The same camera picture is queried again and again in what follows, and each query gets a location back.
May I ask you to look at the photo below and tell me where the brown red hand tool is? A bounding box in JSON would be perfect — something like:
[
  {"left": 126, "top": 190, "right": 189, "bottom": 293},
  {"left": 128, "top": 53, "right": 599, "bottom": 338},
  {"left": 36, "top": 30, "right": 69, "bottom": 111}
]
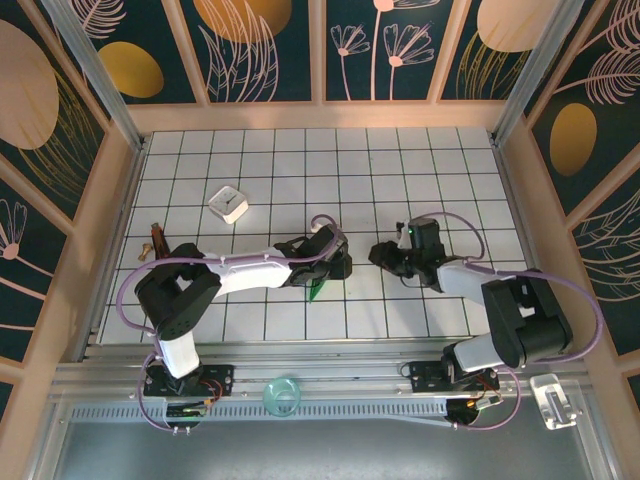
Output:
[{"left": 149, "top": 223, "right": 174, "bottom": 256}]

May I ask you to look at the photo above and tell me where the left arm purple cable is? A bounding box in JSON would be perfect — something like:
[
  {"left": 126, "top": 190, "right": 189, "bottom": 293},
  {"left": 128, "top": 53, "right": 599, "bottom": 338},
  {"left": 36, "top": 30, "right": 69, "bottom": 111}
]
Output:
[{"left": 117, "top": 214, "right": 346, "bottom": 435}]

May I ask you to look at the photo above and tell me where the grey slotted cable duct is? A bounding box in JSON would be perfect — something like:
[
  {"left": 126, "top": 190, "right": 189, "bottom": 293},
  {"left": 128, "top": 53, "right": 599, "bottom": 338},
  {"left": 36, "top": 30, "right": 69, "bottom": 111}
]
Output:
[{"left": 69, "top": 399, "right": 451, "bottom": 429}]

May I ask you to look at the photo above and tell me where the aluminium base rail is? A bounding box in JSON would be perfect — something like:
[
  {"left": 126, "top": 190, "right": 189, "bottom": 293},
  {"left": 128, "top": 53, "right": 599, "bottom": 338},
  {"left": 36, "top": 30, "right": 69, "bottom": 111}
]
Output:
[{"left": 49, "top": 344, "right": 594, "bottom": 406}]

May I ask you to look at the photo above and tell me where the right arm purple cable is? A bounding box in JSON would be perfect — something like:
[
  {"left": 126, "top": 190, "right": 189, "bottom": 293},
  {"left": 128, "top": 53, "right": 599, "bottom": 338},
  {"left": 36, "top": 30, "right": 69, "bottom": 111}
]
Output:
[{"left": 412, "top": 212, "right": 605, "bottom": 432}]

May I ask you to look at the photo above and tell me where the clear green glass bowl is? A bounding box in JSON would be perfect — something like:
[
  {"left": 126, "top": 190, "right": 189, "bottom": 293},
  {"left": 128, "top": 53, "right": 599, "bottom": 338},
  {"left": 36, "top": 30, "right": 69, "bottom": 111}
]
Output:
[{"left": 262, "top": 375, "right": 302, "bottom": 417}]

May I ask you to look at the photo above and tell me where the clear acrylic holder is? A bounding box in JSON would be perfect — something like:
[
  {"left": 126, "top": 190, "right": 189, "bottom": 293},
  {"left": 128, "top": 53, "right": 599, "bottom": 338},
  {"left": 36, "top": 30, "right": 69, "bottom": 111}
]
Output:
[{"left": 529, "top": 372, "right": 584, "bottom": 431}]

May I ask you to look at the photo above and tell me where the small circuit board with wires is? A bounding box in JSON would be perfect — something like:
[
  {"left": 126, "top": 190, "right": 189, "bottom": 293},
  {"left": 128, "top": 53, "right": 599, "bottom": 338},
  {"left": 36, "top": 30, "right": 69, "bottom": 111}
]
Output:
[
  {"left": 166, "top": 398, "right": 211, "bottom": 420},
  {"left": 447, "top": 394, "right": 505, "bottom": 426}
]

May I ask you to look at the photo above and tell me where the white square clock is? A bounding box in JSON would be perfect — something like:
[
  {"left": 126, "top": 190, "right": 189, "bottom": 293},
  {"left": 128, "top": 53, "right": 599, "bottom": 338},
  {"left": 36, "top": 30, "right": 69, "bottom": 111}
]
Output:
[{"left": 207, "top": 185, "right": 250, "bottom": 225}]

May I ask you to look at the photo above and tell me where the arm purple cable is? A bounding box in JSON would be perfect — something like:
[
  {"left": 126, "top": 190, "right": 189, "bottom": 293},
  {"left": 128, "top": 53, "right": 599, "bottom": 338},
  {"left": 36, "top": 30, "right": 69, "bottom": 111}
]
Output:
[
  {"left": 117, "top": 214, "right": 346, "bottom": 435},
  {"left": 412, "top": 212, "right": 605, "bottom": 432}
]

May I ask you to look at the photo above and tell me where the aluminium frame post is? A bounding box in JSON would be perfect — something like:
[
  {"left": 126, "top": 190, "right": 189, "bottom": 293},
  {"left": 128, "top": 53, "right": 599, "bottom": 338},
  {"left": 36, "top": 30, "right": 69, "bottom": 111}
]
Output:
[
  {"left": 490, "top": 0, "right": 601, "bottom": 147},
  {"left": 42, "top": 0, "right": 149, "bottom": 151}
]

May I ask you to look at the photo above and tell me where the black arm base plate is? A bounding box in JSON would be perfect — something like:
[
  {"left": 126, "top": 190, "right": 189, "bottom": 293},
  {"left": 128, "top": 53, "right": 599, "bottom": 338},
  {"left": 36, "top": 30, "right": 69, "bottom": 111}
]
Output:
[
  {"left": 408, "top": 359, "right": 500, "bottom": 394},
  {"left": 143, "top": 363, "right": 236, "bottom": 398}
]

